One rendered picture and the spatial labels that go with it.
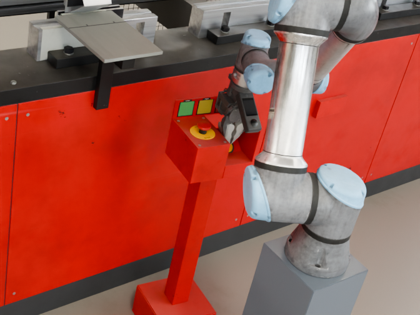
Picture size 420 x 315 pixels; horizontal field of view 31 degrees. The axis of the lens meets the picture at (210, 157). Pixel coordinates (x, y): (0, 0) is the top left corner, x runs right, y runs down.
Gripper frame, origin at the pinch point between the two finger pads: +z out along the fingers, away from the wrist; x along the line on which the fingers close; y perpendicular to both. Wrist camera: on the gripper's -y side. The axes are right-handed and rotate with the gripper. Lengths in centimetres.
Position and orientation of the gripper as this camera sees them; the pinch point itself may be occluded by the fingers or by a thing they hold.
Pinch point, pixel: (229, 143)
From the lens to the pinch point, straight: 221.6
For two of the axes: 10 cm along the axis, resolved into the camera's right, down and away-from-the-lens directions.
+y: -4.6, -6.2, 6.3
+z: -2.3, 7.7, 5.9
